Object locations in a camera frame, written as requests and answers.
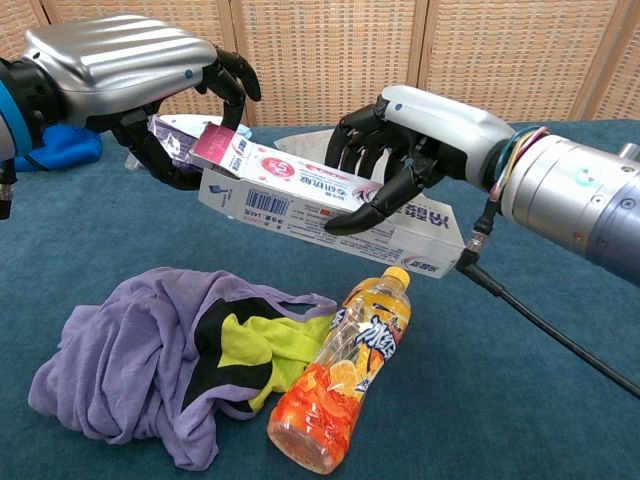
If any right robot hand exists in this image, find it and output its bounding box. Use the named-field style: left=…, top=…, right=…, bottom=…
left=323, top=84, right=516, bottom=236

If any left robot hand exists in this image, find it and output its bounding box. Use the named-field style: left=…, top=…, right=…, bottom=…
left=22, top=13, right=262, bottom=192

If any pink white toothpaste box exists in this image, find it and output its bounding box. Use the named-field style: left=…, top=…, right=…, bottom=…
left=191, top=124, right=466, bottom=280

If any light blue wet wipes pack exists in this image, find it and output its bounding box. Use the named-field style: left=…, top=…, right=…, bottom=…
left=124, top=113, right=252, bottom=172

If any blue cloth with grey mesh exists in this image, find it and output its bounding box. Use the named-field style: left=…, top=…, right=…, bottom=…
left=13, top=123, right=104, bottom=173

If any wooden bamboo folding screen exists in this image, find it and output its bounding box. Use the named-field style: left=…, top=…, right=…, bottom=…
left=0, top=0, right=640, bottom=129

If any grey clothing in clear bag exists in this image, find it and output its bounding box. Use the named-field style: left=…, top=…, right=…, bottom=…
left=273, top=127, right=336, bottom=157

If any orange drink bottle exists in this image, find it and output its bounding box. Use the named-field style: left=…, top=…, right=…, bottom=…
left=266, top=266, right=413, bottom=475

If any teal table mat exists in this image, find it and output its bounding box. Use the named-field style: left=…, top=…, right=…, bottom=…
left=0, top=118, right=640, bottom=480

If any yellow-green garment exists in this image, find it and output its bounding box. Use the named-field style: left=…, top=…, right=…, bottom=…
left=219, top=313, right=335, bottom=412

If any lavender purple garment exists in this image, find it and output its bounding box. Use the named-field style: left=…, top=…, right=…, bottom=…
left=28, top=267, right=337, bottom=472

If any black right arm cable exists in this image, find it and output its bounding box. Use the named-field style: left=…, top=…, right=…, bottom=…
left=454, top=199, right=640, bottom=400

